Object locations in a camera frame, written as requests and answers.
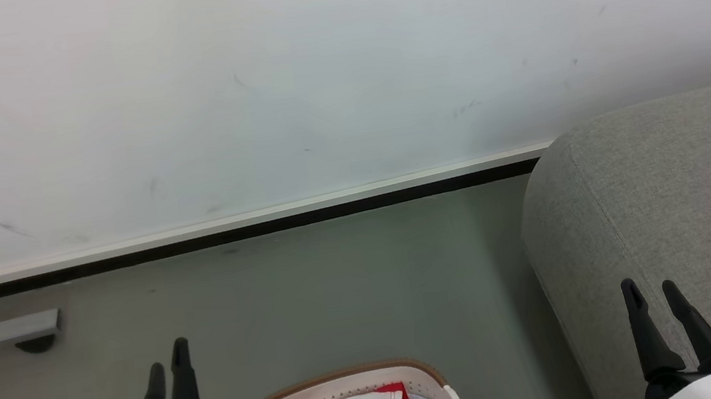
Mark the black round foot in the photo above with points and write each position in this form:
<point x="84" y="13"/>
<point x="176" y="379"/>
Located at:
<point x="36" y="345"/>

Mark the grey fabric sofa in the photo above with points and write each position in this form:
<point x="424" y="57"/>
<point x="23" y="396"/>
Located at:
<point x="675" y="196"/>

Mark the white and black baseboard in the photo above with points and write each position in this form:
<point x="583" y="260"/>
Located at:
<point x="261" y="223"/>

